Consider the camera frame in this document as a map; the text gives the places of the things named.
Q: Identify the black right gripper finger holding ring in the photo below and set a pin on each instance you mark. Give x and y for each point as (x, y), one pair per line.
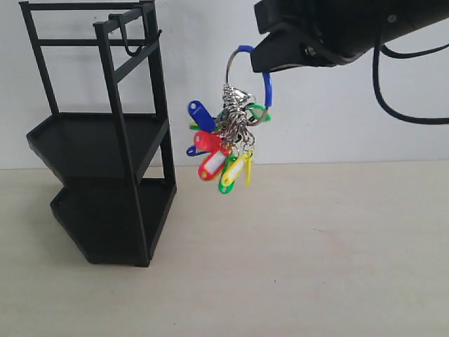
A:
(292, 44)

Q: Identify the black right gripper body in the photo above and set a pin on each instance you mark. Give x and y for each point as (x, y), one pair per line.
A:
(356, 24)

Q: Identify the colourful key tag bunch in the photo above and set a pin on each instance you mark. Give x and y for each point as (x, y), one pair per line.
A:
(226, 139)

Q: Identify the black two-tier corner rack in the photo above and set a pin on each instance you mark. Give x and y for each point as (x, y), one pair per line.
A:
(117, 169)

